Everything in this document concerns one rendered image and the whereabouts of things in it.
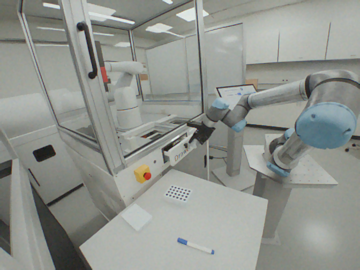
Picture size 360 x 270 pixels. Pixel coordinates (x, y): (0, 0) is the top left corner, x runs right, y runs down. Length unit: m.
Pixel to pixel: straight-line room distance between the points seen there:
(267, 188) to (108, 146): 0.98
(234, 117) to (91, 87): 0.62
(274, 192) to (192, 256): 0.73
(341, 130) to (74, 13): 0.81
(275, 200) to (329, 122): 0.85
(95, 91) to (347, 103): 0.73
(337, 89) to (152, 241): 0.74
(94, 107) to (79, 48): 0.21
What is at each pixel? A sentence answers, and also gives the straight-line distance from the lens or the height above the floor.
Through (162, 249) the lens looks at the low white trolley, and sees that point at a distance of 0.62.
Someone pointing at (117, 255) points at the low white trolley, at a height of 0.76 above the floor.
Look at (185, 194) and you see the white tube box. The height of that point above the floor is 0.80.
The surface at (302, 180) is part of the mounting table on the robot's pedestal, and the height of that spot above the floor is 0.76.
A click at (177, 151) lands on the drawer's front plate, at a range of 0.86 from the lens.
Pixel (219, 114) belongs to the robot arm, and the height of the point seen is 1.13.
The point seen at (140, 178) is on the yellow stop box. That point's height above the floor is 0.88.
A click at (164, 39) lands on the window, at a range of 0.93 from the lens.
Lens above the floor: 1.31
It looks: 22 degrees down
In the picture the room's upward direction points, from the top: 6 degrees counter-clockwise
